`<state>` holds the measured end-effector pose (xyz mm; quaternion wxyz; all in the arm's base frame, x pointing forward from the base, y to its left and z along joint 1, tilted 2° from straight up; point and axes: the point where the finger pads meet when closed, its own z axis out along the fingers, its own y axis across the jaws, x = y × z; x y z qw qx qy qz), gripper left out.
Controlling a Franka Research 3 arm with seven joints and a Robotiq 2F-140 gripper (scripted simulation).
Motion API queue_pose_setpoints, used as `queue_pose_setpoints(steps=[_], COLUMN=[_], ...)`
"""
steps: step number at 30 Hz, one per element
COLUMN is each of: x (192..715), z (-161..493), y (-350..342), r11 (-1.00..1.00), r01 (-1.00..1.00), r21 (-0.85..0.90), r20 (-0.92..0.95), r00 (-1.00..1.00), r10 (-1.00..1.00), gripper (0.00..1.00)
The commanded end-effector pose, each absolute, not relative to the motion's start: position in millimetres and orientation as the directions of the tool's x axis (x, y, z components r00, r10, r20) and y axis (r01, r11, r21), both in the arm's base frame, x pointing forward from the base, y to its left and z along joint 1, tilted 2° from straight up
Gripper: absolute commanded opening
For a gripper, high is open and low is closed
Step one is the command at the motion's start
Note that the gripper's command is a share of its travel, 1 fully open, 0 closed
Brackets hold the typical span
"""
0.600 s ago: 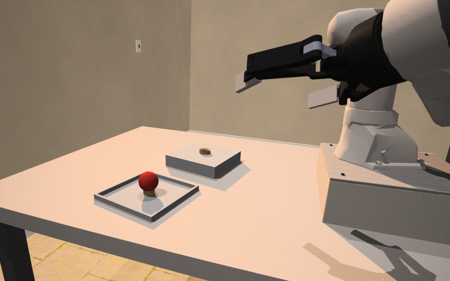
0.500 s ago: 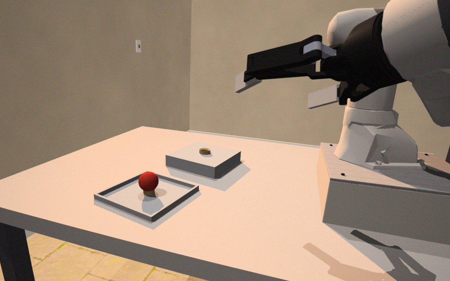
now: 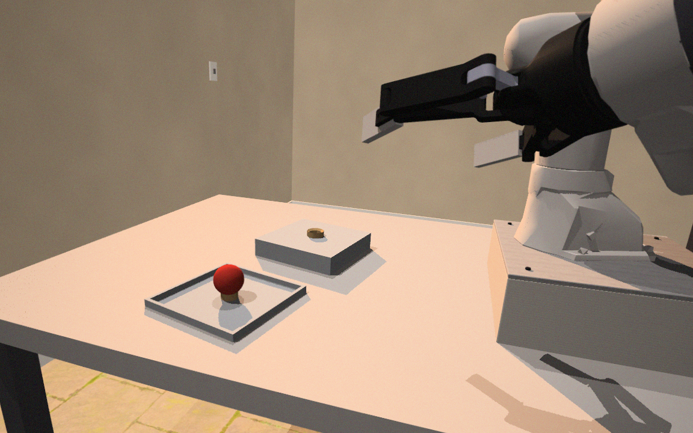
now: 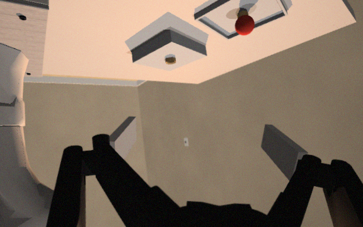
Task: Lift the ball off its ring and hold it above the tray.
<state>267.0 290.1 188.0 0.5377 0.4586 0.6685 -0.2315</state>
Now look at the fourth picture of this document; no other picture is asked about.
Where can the red ball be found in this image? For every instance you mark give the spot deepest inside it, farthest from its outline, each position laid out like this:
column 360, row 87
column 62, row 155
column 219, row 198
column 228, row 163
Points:
column 244, row 25

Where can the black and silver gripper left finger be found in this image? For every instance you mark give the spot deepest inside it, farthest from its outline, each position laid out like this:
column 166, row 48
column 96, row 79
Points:
column 137, row 204

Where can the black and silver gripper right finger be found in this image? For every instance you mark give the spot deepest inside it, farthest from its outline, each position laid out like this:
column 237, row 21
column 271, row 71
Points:
column 342, row 187

